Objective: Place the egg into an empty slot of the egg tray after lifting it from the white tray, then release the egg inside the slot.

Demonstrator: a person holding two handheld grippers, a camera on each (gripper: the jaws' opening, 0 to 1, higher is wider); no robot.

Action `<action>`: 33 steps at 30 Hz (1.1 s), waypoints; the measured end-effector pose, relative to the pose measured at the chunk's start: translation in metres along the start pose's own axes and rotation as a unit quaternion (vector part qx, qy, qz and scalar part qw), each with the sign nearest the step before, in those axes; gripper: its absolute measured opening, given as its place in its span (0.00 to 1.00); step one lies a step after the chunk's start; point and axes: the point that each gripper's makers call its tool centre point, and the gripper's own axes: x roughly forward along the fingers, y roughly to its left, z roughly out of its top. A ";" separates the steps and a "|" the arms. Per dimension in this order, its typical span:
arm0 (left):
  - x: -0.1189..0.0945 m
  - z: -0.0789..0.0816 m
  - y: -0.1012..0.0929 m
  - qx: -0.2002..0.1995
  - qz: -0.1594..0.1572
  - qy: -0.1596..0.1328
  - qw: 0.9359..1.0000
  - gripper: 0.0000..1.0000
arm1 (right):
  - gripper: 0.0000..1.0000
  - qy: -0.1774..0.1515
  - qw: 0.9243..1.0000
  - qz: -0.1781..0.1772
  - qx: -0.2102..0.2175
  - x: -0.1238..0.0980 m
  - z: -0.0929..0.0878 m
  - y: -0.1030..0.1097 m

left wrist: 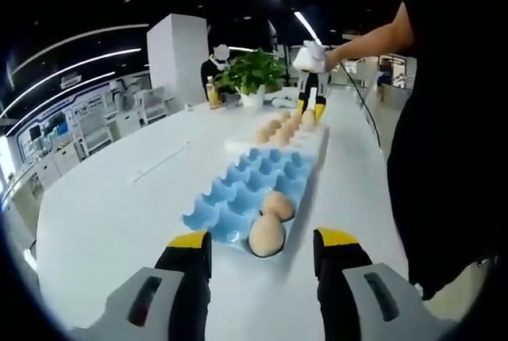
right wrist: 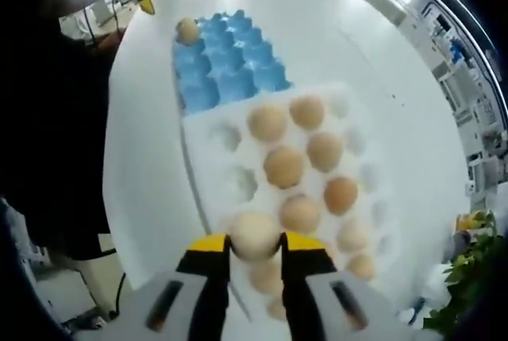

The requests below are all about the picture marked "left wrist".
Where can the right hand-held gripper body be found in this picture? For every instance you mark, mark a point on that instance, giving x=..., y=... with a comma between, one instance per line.
x=305, y=61

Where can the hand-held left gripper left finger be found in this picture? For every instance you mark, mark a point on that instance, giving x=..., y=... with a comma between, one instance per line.
x=182, y=277

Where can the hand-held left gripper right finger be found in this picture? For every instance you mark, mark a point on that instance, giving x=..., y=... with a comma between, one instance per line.
x=341, y=273

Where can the single brown egg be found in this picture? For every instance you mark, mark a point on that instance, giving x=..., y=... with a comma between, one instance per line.
x=266, y=236
x=308, y=121
x=279, y=206

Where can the group of brown eggs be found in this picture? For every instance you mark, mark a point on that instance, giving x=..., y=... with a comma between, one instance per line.
x=285, y=135

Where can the blue egg tray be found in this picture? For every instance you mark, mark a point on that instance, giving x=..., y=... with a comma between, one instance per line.
x=246, y=182

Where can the white foam egg holder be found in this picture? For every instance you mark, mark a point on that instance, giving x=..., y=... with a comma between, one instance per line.
x=242, y=146

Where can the ceiling light strip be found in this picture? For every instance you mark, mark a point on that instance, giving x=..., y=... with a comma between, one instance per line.
x=307, y=26

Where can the green potted plant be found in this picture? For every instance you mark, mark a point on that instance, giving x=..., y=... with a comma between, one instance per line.
x=254, y=71

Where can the dark small container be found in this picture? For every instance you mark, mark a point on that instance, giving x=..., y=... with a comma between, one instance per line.
x=232, y=99

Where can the white table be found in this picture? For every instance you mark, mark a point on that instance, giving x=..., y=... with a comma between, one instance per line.
x=119, y=218

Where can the yellow bottle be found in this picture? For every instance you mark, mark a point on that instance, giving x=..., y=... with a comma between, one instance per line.
x=213, y=97

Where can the small white object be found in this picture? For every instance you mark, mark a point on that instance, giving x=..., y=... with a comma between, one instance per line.
x=189, y=107

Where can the white square pillar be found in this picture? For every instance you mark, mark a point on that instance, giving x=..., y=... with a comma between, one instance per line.
x=174, y=63

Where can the person in black clothes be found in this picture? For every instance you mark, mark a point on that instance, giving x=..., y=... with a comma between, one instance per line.
x=448, y=139

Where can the white office chair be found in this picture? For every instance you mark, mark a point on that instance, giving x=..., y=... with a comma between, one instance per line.
x=94, y=131
x=152, y=103

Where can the wall display board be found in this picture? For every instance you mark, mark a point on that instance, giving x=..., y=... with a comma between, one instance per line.
x=47, y=132

